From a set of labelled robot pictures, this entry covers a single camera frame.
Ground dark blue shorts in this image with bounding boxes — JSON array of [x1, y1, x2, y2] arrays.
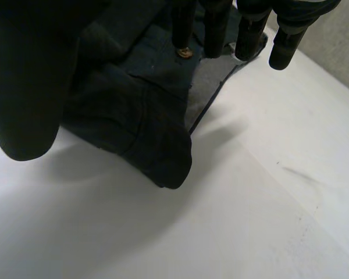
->
[[57, 0, 269, 190]]

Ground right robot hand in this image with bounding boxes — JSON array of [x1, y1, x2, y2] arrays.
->
[[0, 0, 330, 162]]

